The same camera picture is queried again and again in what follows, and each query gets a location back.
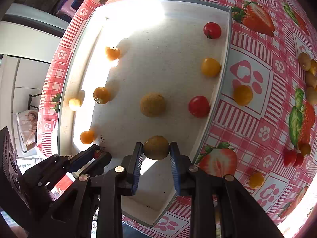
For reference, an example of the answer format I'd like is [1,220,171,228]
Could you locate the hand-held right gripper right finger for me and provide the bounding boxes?
[169,142,285,238]

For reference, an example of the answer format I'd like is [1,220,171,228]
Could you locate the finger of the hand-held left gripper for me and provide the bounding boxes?
[37,151,112,190]
[23,144,101,179]

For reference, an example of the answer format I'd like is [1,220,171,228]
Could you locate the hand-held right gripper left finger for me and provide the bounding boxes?
[30,142,144,238]

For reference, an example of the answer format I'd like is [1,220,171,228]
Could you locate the white foam tray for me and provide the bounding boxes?
[57,0,233,228]

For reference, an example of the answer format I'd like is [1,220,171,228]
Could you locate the printed pillow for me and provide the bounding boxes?
[16,109,41,153]

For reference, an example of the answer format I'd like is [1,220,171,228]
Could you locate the strawberry print tablecloth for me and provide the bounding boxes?
[36,0,317,238]

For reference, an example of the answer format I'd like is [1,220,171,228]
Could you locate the pink plastic stool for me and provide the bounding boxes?
[56,0,88,18]

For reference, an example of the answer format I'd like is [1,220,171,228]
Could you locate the black metal frame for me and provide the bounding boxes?
[27,92,42,111]

